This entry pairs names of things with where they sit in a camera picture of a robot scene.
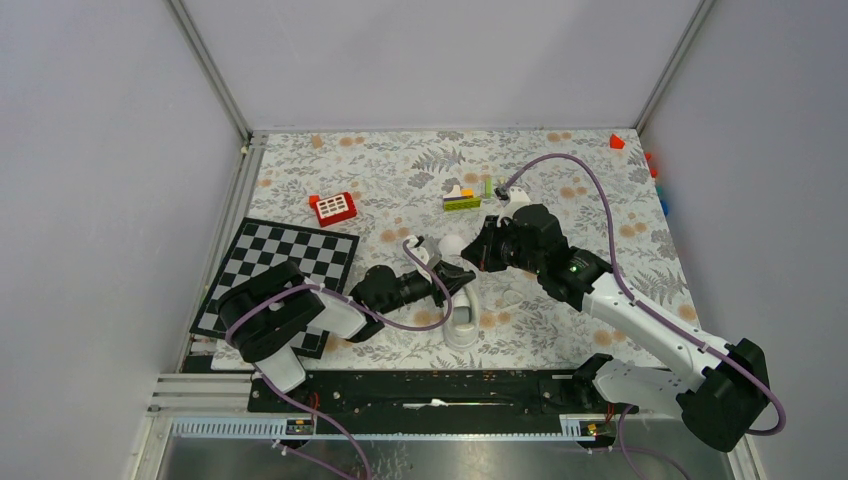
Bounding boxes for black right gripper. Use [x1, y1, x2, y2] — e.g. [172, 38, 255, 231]
[461, 215, 544, 275]

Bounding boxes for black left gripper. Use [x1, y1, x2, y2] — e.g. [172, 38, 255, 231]
[378, 261, 476, 315]

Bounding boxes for white sneaker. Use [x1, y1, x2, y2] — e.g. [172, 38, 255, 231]
[438, 234, 482, 351]

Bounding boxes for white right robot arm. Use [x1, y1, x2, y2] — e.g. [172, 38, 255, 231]
[461, 204, 770, 452]

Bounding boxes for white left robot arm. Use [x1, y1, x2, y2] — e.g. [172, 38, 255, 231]
[216, 261, 476, 411]

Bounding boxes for green toy brick stack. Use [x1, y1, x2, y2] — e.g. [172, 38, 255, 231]
[442, 185, 482, 212]

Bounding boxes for floral patterned table mat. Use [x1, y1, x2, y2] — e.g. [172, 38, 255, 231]
[248, 130, 698, 370]

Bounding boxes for red triangular block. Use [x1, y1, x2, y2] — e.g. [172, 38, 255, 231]
[609, 134, 626, 150]

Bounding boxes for black white chessboard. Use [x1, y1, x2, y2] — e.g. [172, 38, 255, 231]
[190, 217, 359, 339]

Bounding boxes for red white grid toy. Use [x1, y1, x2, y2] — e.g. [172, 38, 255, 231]
[308, 192, 358, 228]

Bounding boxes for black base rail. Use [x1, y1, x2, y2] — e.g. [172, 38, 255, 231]
[247, 369, 624, 426]

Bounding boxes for grey slotted cable duct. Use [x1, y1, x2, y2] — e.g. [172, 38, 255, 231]
[170, 414, 615, 442]

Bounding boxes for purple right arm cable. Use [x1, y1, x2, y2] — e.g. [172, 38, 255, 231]
[494, 153, 788, 480]

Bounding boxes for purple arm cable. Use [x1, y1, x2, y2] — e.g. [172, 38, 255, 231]
[494, 153, 788, 480]
[223, 238, 454, 480]

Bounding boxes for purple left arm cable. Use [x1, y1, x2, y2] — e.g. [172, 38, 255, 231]
[223, 238, 454, 480]

